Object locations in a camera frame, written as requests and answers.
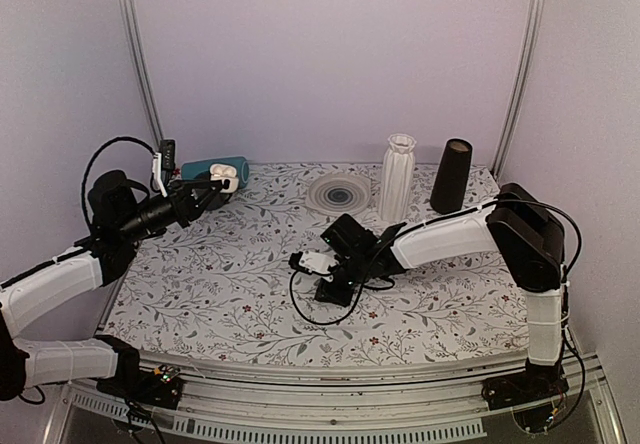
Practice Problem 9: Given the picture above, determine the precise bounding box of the black cylindrical cup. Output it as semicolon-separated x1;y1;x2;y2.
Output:
430;138;473;214

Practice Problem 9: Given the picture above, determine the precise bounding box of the front aluminium rail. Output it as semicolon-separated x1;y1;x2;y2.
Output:
43;352;630;443

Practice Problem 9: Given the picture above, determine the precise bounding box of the aluminium frame post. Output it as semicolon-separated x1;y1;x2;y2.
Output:
119;0;164;148
490;0;545;180

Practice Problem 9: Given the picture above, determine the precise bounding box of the white ribbed vase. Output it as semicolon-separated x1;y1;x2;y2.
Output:
378;134;416;222

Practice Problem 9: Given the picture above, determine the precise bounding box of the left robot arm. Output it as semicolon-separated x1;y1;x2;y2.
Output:
1;164;239;401

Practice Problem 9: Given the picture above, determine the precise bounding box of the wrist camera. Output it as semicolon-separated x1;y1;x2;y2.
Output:
151;139;176;197
289;250;338;282

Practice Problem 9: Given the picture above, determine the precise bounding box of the beige earbud charging case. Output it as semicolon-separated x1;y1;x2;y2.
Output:
209;163;239;194

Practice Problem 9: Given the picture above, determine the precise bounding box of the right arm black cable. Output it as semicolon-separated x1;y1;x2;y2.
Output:
288;201;584;326

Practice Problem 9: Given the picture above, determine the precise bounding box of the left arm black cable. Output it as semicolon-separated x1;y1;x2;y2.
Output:
80;136;161;225

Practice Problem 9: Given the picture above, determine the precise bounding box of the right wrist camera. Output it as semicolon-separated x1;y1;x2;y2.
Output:
289;250;338;282

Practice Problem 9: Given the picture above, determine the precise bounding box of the floral patterned table mat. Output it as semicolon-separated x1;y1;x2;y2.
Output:
102;161;565;368

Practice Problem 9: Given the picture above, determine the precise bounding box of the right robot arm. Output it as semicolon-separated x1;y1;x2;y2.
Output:
309;183;568;409

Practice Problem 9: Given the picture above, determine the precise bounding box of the left aluminium frame post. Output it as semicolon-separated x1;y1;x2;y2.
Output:
119;0;164;148

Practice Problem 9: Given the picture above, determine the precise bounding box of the right aluminium frame post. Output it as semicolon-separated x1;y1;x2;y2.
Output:
490;0;545;180

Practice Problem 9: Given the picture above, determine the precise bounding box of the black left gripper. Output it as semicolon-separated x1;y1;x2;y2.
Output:
117;178;222;243

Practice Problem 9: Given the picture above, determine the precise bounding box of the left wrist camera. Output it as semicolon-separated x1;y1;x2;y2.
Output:
151;139;176;197

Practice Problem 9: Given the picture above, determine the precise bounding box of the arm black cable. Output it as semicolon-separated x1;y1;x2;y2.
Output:
80;136;161;225
288;201;584;326

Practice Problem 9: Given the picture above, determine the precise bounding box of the teal cylindrical speaker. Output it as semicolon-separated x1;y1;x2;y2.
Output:
180;156;250;193

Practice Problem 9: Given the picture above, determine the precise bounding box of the spiral patterned plate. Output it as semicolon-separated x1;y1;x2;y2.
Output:
305;173;372;216

